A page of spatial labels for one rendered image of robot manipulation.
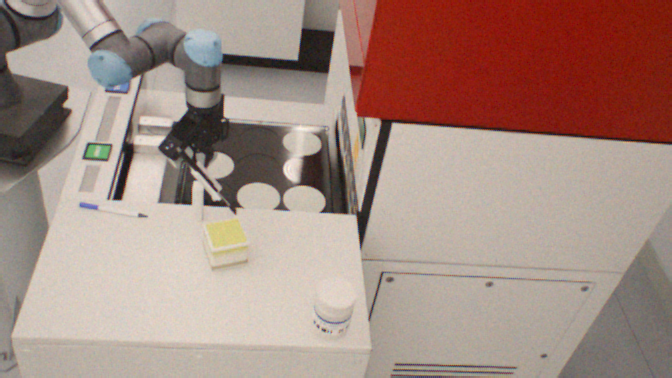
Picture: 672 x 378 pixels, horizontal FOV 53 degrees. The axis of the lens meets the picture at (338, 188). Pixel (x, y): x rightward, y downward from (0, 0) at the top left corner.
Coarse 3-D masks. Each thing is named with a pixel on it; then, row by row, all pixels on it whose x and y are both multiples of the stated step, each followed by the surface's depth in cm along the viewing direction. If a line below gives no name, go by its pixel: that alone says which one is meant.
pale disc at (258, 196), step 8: (256, 184) 160; (264, 184) 160; (240, 192) 157; (248, 192) 157; (256, 192) 158; (264, 192) 158; (272, 192) 159; (240, 200) 155; (248, 200) 155; (256, 200) 156; (264, 200) 156; (272, 200) 157; (248, 208) 153; (256, 208) 154; (264, 208) 154; (272, 208) 155
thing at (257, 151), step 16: (224, 128) 174; (240, 128) 175; (256, 128) 176; (272, 128) 177; (288, 128) 178; (304, 128) 179; (224, 144) 169; (240, 144) 170; (256, 144) 171; (272, 144) 172; (240, 160) 165; (256, 160) 166; (272, 160) 167; (288, 160) 168; (304, 160) 169; (320, 160) 170; (192, 176) 159; (224, 176) 160; (240, 176) 161; (256, 176) 162; (272, 176) 163; (288, 176) 164; (304, 176) 164; (320, 176) 165; (208, 192) 155; (224, 192) 156; (320, 192) 161
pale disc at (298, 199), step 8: (288, 192) 159; (296, 192) 160; (304, 192) 160; (312, 192) 161; (288, 200) 157; (296, 200) 158; (304, 200) 158; (312, 200) 158; (320, 200) 159; (288, 208) 155; (296, 208) 156; (304, 208) 156; (312, 208) 156; (320, 208) 157
